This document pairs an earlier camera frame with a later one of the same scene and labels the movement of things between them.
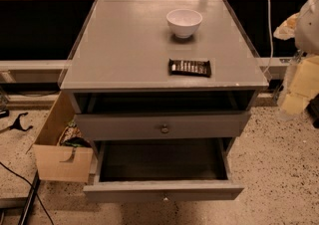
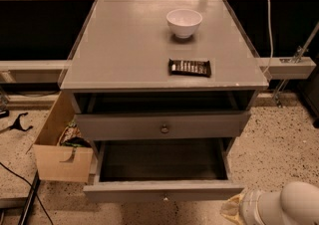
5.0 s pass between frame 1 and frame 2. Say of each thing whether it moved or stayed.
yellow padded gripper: moved
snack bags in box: stayed
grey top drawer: stayed
